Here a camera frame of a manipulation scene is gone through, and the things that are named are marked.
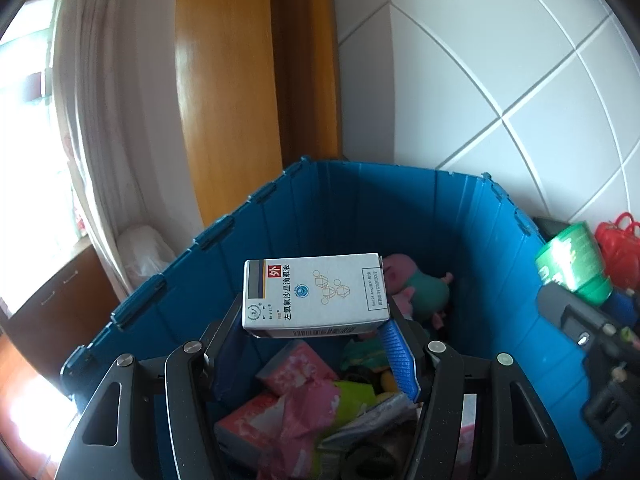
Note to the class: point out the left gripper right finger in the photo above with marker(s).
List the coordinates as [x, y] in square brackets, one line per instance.
[480, 417]

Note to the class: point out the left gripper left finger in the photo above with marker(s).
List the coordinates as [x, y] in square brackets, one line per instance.
[149, 419]

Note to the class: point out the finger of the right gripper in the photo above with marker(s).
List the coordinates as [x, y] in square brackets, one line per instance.
[586, 325]

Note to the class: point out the white medicine box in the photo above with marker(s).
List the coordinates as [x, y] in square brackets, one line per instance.
[314, 296]

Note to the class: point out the white blue wipes packet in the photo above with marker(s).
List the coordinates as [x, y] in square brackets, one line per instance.
[392, 411]

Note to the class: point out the pink tissue pack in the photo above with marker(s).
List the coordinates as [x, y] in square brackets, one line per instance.
[294, 366]

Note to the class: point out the red plastic toy suitcase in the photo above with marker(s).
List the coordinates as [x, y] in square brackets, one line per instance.
[620, 249]

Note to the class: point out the black gift box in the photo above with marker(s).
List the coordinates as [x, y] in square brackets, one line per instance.
[548, 228]

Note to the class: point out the blue plastic storage crate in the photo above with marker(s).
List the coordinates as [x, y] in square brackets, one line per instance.
[467, 226]

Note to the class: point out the green teal pig plush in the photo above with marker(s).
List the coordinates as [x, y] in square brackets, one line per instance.
[418, 296]

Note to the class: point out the white curtain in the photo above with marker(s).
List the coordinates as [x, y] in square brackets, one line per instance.
[115, 91]

